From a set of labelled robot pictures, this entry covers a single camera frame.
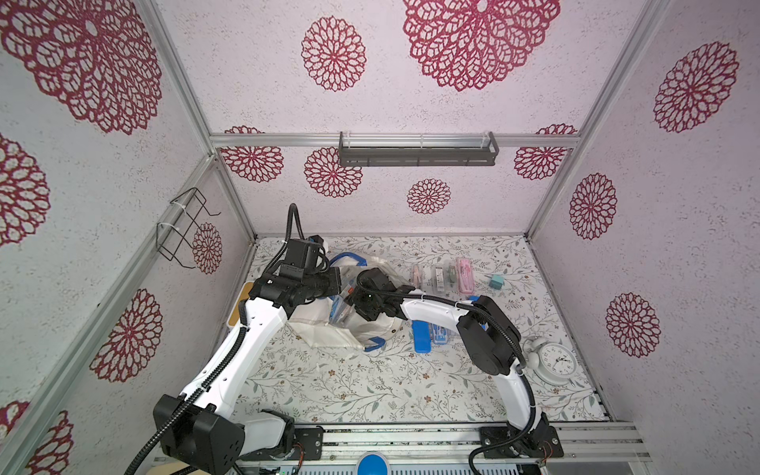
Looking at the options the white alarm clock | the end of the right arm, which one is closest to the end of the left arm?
the end of the right arm

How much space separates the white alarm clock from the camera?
0.83 meters

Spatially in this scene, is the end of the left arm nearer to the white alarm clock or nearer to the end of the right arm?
the end of the right arm
